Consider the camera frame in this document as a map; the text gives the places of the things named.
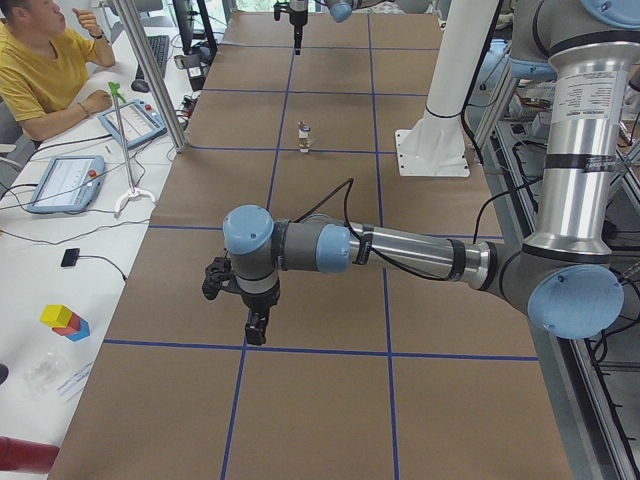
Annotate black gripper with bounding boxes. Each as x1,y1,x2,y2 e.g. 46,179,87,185
289,7,307,55
241,286,279,345

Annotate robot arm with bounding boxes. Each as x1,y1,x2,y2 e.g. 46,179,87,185
274,0,380,56
203,1,639,345

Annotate black keyboard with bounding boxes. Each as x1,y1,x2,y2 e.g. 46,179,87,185
147,35,170,77

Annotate far teach pendant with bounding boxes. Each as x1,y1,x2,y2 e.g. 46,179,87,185
98,99,167,150

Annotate teach pendant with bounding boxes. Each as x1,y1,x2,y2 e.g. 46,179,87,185
98,99,167,150
25,156,105,214

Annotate stacked coloured blocks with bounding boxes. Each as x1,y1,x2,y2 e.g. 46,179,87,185
40,304,90,342

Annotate white stand with green clip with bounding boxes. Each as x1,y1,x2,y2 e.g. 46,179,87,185
108,82,156,218

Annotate small black box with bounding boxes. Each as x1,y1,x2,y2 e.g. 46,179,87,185
60,248,80,268

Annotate clear plastic bag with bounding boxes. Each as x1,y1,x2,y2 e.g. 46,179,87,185
24,352,69,400

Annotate near teach pendant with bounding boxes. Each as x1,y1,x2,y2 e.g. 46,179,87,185
25,156,105,214

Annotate person in yellow shirt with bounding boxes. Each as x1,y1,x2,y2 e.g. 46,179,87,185
1,1,116,142

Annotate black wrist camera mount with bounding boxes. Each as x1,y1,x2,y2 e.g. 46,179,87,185
202,257,239,301
273,1,291,21

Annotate aluminium profile post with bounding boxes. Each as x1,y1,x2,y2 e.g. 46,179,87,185
113,0,187,153

